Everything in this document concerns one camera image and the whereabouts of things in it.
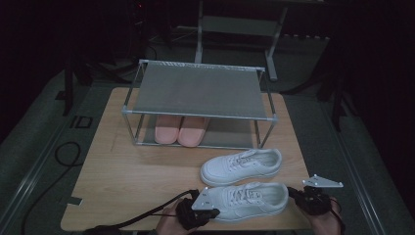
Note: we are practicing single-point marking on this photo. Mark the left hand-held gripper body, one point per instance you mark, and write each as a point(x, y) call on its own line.
point(192, 215)

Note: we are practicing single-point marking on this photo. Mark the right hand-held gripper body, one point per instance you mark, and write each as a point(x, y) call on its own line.
point(314, 202)

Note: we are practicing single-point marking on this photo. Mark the white sneaker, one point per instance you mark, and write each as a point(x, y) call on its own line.
point(254, 209)
point(225, 169)

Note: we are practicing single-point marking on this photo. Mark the pink slipper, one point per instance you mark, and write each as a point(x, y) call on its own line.
point(192, 133)
point(166, 130)

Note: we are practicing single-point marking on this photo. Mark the grey metal shoe rack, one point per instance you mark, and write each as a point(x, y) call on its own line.
point(199, 91)

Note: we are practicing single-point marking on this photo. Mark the person's right hand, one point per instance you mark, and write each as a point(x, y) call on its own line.
point(326, 223)

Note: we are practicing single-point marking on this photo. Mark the person's left hand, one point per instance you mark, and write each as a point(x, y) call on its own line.
point(169, 223)

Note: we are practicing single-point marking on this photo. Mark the black stand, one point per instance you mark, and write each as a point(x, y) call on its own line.
point(337, 104)
point(68, 91)

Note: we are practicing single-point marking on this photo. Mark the grey metal stand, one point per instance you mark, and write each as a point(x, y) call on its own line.
point(239, 26)

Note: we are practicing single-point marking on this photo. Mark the dark equipment with red light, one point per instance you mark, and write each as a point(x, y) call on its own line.
point(140, 19)

